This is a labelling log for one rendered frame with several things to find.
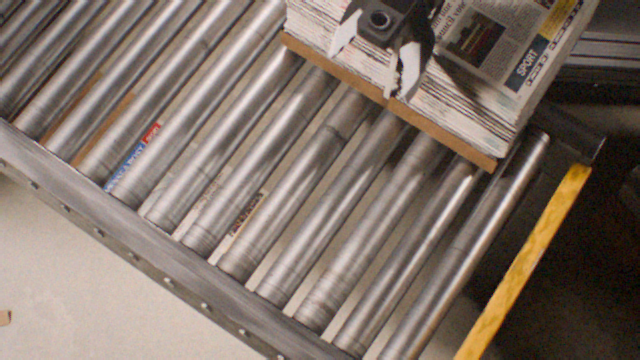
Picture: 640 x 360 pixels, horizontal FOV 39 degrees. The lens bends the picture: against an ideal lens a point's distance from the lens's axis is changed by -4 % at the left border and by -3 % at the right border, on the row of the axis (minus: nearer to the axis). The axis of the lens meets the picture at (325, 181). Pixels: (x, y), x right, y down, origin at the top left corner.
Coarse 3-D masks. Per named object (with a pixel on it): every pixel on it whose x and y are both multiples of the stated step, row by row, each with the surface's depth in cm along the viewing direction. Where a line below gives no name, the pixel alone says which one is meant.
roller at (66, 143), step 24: (168, 0) 147; (192, 0) 147; (168, 24) 145; (144, 48) 143; (120, 72) 141; (144, 72) 144; (96, 96) 140; (120, 96) 142; (72, 120) 138; (96, 120) 139; (48, 144) 137; (72, 144) 137
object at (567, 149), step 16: (544, 112) 142; (560, 112) 142; (544, 128) 141; (560, 128) 141; (576, 128) 141; (592, 128) 141; (560, 144) 141; (576, 144) 140; (592, 144) 140; (544, 160) 148; (560, 160) 145; (592, 160) 139; (560, 176) 149
